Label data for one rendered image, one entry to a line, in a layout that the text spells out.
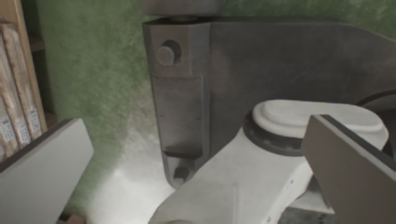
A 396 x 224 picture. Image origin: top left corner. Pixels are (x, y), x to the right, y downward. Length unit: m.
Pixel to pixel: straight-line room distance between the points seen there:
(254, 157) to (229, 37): 0.25
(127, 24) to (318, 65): 0.54
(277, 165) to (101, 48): 0.66
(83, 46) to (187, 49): 0.48
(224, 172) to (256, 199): 0.06
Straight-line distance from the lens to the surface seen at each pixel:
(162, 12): 0.44
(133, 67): 0.74
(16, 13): 0.83
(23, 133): 0.99
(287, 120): 0.35
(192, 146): 0.57
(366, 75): 0.53
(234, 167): 0.31
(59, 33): 0.87
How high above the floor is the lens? 0.61
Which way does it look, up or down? 57 degrees down
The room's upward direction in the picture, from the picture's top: 158 degrees counter-clockwise
